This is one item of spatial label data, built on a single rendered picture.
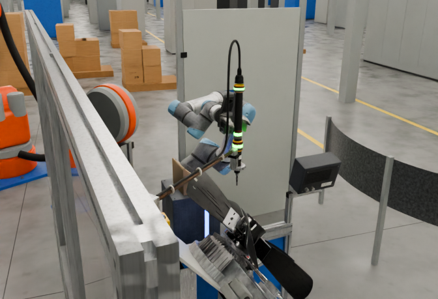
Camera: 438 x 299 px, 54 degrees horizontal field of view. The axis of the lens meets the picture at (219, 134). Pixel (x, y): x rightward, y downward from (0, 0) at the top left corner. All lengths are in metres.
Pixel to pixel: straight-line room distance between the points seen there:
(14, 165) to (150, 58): 4.64
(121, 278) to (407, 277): 3.69
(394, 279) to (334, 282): 0.49
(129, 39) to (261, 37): 5.68
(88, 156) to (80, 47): 10.50
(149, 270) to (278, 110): 3.83
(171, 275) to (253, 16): 3.54
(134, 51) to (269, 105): 5.63
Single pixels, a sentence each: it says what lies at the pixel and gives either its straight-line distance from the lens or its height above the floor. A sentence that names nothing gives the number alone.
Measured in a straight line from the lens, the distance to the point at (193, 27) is 3.57.
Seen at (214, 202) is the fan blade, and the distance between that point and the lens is 1.84.
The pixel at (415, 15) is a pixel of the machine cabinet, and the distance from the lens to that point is 12.10.
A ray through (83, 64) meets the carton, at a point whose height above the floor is 0.32.
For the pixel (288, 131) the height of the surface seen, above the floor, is 0.85.
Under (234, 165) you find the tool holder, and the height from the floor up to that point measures 1.48.
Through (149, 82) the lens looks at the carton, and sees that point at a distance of 9.46.
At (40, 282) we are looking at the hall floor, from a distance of 3.81.
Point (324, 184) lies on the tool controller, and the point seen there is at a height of 1.08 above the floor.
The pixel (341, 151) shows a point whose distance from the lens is 4.05.
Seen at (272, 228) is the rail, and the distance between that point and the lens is 2.60.
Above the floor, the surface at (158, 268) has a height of 2.03.
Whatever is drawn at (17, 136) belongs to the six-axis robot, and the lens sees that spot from 5.53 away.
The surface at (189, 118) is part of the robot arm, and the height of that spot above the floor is 1.61.
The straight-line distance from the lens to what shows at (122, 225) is 0.32.
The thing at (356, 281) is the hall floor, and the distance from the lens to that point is 3.74.
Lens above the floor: 2.21
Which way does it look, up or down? 20 degrees down
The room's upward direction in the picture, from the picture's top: straight up
